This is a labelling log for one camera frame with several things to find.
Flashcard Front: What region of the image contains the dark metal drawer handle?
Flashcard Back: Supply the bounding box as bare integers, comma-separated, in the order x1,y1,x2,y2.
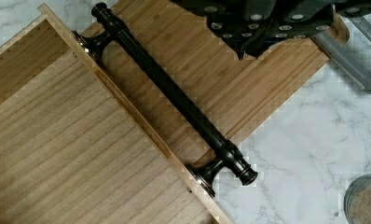
73,2,258,197

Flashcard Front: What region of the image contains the glass jar with cereal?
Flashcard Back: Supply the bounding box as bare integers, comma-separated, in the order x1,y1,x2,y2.
344,175,371,224

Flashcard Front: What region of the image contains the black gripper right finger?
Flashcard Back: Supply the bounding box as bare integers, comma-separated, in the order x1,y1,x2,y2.
245,0,371,58

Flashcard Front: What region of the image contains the toaster oven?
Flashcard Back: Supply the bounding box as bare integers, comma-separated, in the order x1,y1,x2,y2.
310,13,371,94

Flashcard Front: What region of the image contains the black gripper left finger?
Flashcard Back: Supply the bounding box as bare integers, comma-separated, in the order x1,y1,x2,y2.
171,0,276,60

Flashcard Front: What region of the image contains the wooden drawer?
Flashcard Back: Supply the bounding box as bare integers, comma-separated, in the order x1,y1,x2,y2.
0,5,233,224

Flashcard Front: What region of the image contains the bamboo cutting board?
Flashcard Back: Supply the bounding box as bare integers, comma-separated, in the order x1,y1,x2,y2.
80,0,350,167

